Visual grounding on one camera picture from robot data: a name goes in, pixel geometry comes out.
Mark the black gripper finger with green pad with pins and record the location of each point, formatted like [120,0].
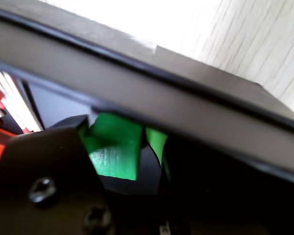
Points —
[159,142]
[44,159]

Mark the green wooden cube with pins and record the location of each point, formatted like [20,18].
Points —
[117,156]

